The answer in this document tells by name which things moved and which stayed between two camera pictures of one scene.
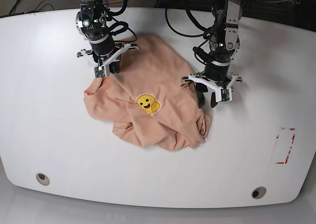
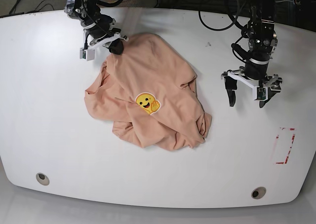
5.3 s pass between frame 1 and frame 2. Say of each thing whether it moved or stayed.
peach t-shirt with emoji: stayed
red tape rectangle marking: stayed
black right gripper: moved
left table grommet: stayed
